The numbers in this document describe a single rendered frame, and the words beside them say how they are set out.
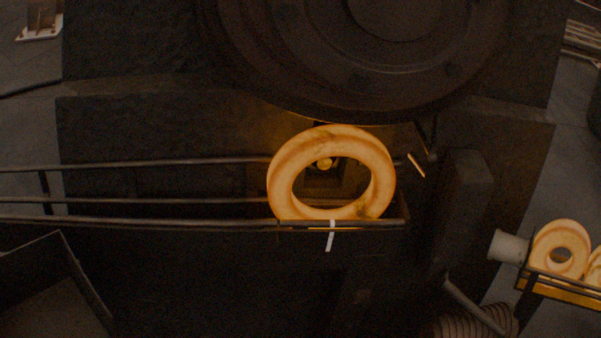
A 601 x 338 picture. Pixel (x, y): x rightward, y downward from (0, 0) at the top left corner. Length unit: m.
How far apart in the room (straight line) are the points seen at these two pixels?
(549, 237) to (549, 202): 1.52
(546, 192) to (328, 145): 1.84
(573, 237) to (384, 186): 0.41
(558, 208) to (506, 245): 1.52
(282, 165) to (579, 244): 0.57
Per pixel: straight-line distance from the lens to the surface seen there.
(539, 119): 1.08
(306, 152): 0.86
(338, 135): 0.85
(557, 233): 0.99
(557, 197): 2.60
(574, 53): 5.04
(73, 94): 0.91
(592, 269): 1.05
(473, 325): 1.08
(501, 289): 1.97
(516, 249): 1.02
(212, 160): 0.93
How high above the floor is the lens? 1.31
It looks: 36 degrees down
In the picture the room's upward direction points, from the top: 9 degrees clockwise
